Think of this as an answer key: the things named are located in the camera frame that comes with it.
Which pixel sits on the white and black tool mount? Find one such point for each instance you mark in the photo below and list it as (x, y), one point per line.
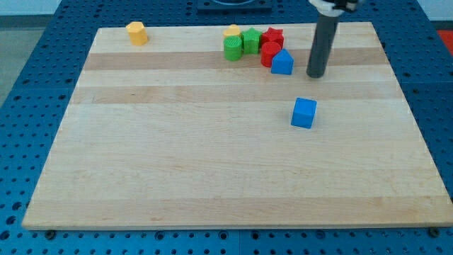
(335, 8)

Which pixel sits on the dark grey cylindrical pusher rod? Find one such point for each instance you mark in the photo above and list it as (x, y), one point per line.
(325, 31)

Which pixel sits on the blue cube block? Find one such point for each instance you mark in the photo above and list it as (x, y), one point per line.
(303, 113)

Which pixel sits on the red star block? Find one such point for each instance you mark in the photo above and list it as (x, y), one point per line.
(272, 35)

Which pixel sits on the blue pentagon house block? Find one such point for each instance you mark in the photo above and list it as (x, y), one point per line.
(282, 63)

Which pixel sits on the red cylinder block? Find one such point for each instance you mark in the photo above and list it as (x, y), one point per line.
(268, 51)

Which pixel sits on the green star block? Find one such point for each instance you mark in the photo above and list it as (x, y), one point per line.
(251, 41)

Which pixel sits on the yellow heart block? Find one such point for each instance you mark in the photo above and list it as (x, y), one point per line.
(232, 30)

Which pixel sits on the green cylinder block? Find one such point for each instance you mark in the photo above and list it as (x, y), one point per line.
(232, 48)

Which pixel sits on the yellow hexagon block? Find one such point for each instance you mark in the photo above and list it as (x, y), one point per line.
(137, 33)

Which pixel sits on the light wooden board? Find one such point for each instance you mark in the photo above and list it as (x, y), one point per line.
(171, 136)

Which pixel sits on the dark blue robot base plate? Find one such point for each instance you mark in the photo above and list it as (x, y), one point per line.
(234, 5)

